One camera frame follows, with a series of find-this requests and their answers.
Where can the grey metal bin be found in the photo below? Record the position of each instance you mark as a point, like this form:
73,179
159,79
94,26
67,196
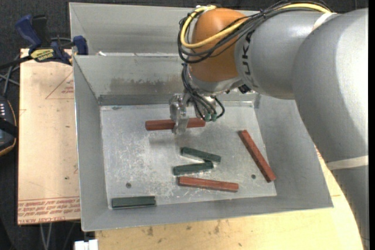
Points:
132,155

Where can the brown cardboard board, red print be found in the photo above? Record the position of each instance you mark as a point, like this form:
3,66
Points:
47,131

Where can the dark green flat block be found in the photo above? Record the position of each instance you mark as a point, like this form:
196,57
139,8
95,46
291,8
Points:
200,154
192,169
133,202

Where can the black cylinder on white bracket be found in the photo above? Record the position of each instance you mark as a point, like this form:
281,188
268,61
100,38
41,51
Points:
243,89

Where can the red-brown block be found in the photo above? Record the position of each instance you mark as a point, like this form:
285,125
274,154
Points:
257,156
158,124
208,184

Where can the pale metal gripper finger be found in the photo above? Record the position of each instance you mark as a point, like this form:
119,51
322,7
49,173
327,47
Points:
181,124
173,111

